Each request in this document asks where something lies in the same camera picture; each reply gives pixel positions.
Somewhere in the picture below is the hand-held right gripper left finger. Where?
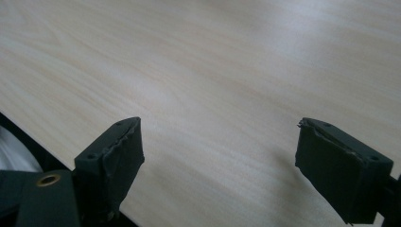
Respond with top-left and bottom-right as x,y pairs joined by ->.
74,116 -> 146,222

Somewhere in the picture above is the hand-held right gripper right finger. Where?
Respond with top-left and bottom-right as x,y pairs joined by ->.
294,116 -> 395,226

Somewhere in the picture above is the white rounded object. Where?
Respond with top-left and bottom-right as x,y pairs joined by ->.
0,125 -> 44,173

